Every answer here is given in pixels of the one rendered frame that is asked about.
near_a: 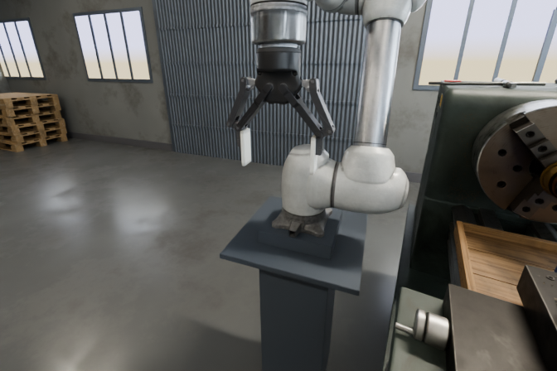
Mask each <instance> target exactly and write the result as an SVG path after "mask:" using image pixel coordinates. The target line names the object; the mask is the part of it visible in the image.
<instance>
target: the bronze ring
mask: <svg viewBox="0 0 557 371"><path fill-rule="evenodd" d="M540 184H541V186H542V188H543V189H544V190H545V191H546V192H547V193H548V194H550V195H552V196H554V197H555V198H557V162H555V163H553V164H551V165H549V166H547V167H546V168H545V169H544V170H543V171H542V173H541V175H540Z"/></svg>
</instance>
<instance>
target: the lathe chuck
mask: <svg viewBox="0 0 557 371"><path fill-rule="evenodd" d="M522 114H524V115H525V116H526V117H527V118H528V119H529V121H531V122H533V123H534V124H535V125H536V126H537V128H538V129H539V130H540V131H541V132H542V133H543V135H544V136H545V138H547V139H548V140H550V142H551V143H552V144H553V146H554V147H555V149H556V150H557V101H545V102H539V103H534V104H528V105H525V106H522V107H519V108H516V109H514V110H512V111H510V112H508V113H506V114H504V115H502V116H501V117H499V118H498V119H497V120H496V121H494V122H493V123H492V124H491V125H489V126H488V127H487V129H486V130H485V131H484V132H483V133H482V135H481V136H480V137H479V139H478V141H477V144H476V146H475V148H474V152H473V158H472V162H473V168H474V171H475V174H476V176H477V179H478V181H479V184H480V186H481V188H482V190H483V191H484V193H485V194H486V196H487V197H488V198H489V199H490V200H491V201H492V202H493V203H494V204H495V205H497V206H498V207H500V208H501V209H503V210H505V209H506V208H507V207H508V205H509V204H510V203H511V202H512V201H513V200H514V199H515V198H516V197H517V196H518V195H519V194H520V193H521V191H522V190H523V189H524V188H525V187H526V186H527V184H528V183H529V182H530V181H531V180H532V179H533V176H532V175H531V173H530V164H531V162H532V161H533V159H534V157H533V156H532V155H531V154H530V152H529V151H528V150H527V149H526V147H525V146H524V144H523V143H522V142H521V140H520V139H519V138H518V137H517V135H516V134H515V133H514V132H513V130H512V129H511V128H510V126H509V125H508V124H507V122H509V121H511V120H512V119H513V118H516V117H518V116H520V115H522ZM531 172H532V171H531ZM519 217H520V218H522V219H527V218H526V217H524V216H522V215H519ZM528 220H531V221H535V222H541V223H550V224H557V204H556V203H554V202H551V203H550V204H549V205H548V206H547V207H546V208H545V209H541V208H539V209H538V210H537V211H536V212H535V213H534V214H533V215H532V216H531V217H530V218H529V219H528Z"/></svg>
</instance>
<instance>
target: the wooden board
mask: <svg viewBox="0 0 557 371"><path fill-rule="evenodd" d="M453 234H454V240H455V246H456V251H457V252H456V253H457V259H458V270H459V276H460V282H461V287H463V288H466V289H469V290H472V291H475V292H479V293H482V294H485V295H488V296H493V297H495V298H498V299H501V300H503V301H509V302H511V303H514V304H517V305H520V306H523V304H522V302H521V299H520V296H519V293H518V291H517V289H516V287H517V285H518V282H519V280H520V278H521V274H522V272H523V269H524V267H525V265H529V266H532V267H538V268H542V269H545V270H549V271H552V272H554V271H555V268H556V266H557V243H556V242H552V241H549V240H544V239H540V238H533V237H530V236H525V235H522V234H514V233H511V232H506V231H503V230H499V229H492V228H488V227H484V226H480V225H475V224H469V223H465V222H461V221H456V224H455V228H454V231H453Z"/></svg>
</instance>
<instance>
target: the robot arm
mask: <svg viewBox="0 0 557 371"><path fill-rule="evenodd" d="M311 1H313V0H250V16H251V41H252V43H253V44H254V45H257V46H259V48H258V49H257V51H256V68H257V77H256V79H252V78H250V77H241V78H240V90H239V93H238V95H237V97H236V100H235V103H234V105H233V108H232V109H231V112H230V116H229V118H228V120H227V123H226V125H227V127H229V128H230V127H232V128H234V129H235V131H236V136H237V145H238V147H241V163H242V166H246V165H247V164H248V163H250V162H251V147H250V128H247V126H248V125H249V123H250V122H251V120H252V119H253V118H254V116H255V115H256V114H257V113H258V111H260V109H261V108H262V107H263V106H264V104H266V103H269V104H284V105H285V104H291V105H292V107H293V108H295V109H296V111H297V112H298V114H299V115H300V116H301V118H302V119H303V120H304V122H305V123H306V124H307V125H308V126H309V128H310V129H311V130H312V132H313V133H314V135H313V136H312V137H311V144H303V145H298V146H296V147H294V148H293V149H292V150H291V152H290V153H289V154H288V157H287V158H286V161H285V163H284V165H283V172H282V182H281V192H282V211H281V213H280V214H279V216H278V217H277V219H275V220H274V221H273V222H272V227H273V228H276V229H288V230H289V236H290V237H296V236H297V235H298V234H299V233H305V234H311V235H313V236H315V237H318V238H321V237H323V236H324V229H325V226H326V223H327V220H328V217H329V216H330V215H331V214H332V209H331V208H336V209H339V210H345V211H351V212H356V213H362V214H385V213H389V212H393V211H396V210H398V209H400V208H402V207H403V206H404V203H405V201H406V199H407V195H408V191H409V180H408V178H407V175H406V174H405V173H404V171H403V170H402V169H401V168H397V167H395V156H394V155H393V153H392V152H391V150H390V149H389V148H386V143H387V137H388V130H389V123H390V110H391V103H392V96H393V89H394V82H395V72H396V66H397V59H398V52H399V44H400V32H401V28H402V27H403V26H404V24H405V23H406V22H407V20H408V17H409V15H410V13H412V12H416V11H418V10H419V9H420V8H421V7H422V6H423V5H424V3H425V2H426V0H315V2H316V4H317V5H318V6H319V7H320V8H321V9H322V10H323V11H324V12H330V13H336V12H338V13H339V14H345V15H362V19H363V24H364V26H365V28H366V39H365V47H364V55H363V62H362V69H361V83H360V91H359V98H358V105H357V113H356V126H355V134H354V142H353V146H349V147H348V148H347V149H346V150H345V153H344V156H343V158H342V161H341V162H340V161H334V160H332V159H331V158H329V154H328V152H327V151H326V150H325V149H324V148H323V147H324V137H325V136H331V135H332V134H333V133H334V132H335V130H336V129H335V126H334V124H333V121H332V119H331V116H330V114H329V112H328V110H327V106H326V105H325V103H324V100H323V98H322V95H321V93H320V88H319V79H318V78H311V79H302V78H301V51H300V49H299V48H298V46H300V45H303V44H305V42H306V28H307V14H308V10H307V6H308V2H311ZM254 86H256V88H257V89H258V91H259V95H258V96H257V97H256V99H255V100H254V102H253V103H252V105H251V106H250V107H249V109H248V110H247V112H246V113H245V115H244V116H243V117H242V119H241V120H240V116H241V114H242V112H243V110H244V107H245V105H246V102H247V100H248V97H249V94H250V91H251V90H252V89H253V88H254ZM302 87H305V89H306V90H307V91H308V92H310V95H311V98H312V101H313V103H314V106H315V108H316V110H317V113H318V115H319V118H320V119H321V121H322V125H323V127H324V128H322V126H321V125H320V123H319V122H318V121H317V120H316V119H315V117H314V116H313V115H312V113H311V112H310V110H309V109H308V107H307V106H306V105H305V103H304V102H303V100H302V98H301V97H300V96H299V94H298V92H299V91H300V89H301V88H302ZM239 120H240V121H239Z"/></svg>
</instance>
